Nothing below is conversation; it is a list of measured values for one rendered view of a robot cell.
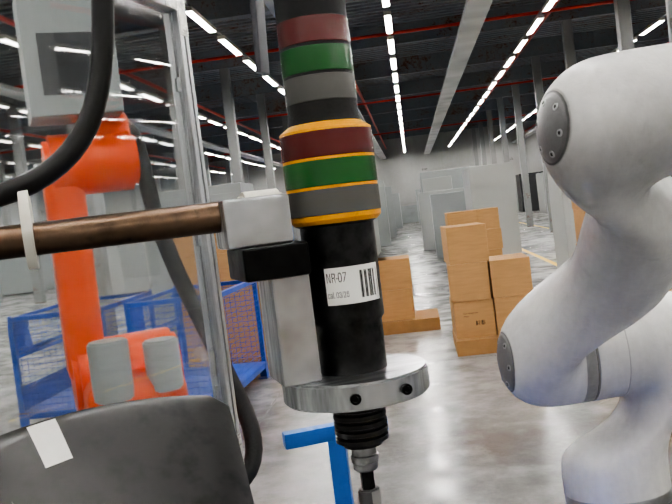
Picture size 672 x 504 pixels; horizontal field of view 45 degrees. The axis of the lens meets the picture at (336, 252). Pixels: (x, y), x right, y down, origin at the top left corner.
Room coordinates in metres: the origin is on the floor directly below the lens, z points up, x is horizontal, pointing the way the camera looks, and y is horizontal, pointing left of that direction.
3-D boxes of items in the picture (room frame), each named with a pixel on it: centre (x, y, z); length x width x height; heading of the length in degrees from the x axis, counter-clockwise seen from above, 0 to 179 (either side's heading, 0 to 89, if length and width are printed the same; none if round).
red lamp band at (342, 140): (0.38, 0.00, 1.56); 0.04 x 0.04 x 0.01
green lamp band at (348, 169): (0.38, 0.00, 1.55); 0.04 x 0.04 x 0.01
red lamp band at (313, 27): (0.38, 0.00, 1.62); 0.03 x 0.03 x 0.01
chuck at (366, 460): (0.38, 0.00, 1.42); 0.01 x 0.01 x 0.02
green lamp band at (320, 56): (0.38, 0.00, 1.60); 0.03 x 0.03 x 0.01
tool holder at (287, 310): (0.38, 0.01, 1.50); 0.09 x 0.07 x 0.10; 107
